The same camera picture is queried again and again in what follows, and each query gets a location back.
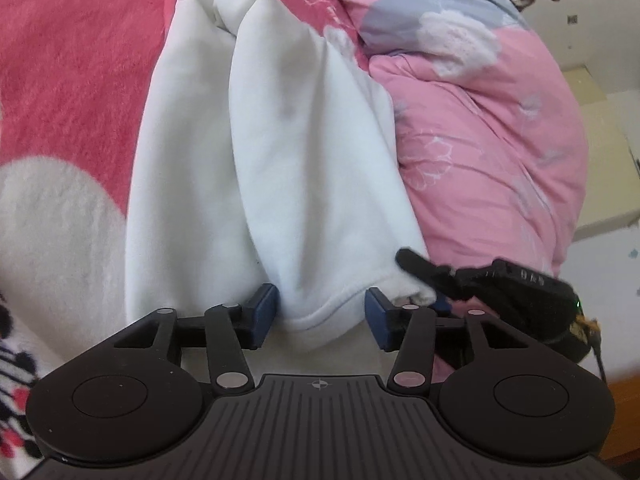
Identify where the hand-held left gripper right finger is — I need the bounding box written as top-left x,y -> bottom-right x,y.
365,287 -> 526,395

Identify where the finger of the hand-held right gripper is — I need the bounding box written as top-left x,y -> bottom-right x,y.
395,247 -> 457,306

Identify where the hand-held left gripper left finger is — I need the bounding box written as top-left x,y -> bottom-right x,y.
114,284 -> 278,395

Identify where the white sweatshirt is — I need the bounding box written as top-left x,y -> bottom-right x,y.
124,0 -> 432,352

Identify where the pink grey quilt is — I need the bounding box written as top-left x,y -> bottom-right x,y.
327,0 -> 590,383

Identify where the red floral blanket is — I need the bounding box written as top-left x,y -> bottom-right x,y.
0,0 -> 373,480

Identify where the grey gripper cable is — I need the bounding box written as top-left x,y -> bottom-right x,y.
589,317 -> 610,387

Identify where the wooden bed frame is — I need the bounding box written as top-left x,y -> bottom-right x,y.
597,374 -> 640,467

